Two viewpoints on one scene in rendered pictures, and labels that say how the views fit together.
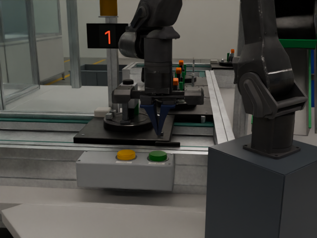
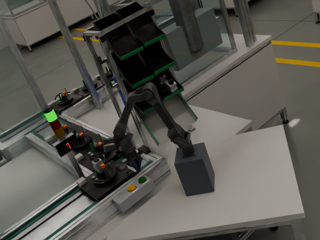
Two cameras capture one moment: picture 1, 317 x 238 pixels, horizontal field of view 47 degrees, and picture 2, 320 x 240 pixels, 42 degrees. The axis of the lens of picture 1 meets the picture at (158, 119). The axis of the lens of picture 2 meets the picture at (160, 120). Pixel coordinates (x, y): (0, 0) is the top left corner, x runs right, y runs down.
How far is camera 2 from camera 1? 145 cm
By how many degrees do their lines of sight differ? 34
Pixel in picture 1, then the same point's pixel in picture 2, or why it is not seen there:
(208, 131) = not seen: hidden behind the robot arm
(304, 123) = not seen: hidden behind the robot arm
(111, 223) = (148, 213)
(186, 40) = not seen: outside the picture
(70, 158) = (106, 206)
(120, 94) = (124, 167)
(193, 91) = (145, 149)
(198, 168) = (154, 173)
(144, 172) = (144, 188)
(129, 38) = (110, 145)
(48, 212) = (122, 229)
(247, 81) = (177, 140)
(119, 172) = (135, 195)
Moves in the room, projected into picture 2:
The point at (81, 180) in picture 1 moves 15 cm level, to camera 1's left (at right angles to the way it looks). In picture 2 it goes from (124, 209) to (101, 229)
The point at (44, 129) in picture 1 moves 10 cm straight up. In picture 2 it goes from (56, 211) to (48, 196)
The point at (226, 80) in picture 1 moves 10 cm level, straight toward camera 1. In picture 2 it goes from (74, 114) to (78, 116)
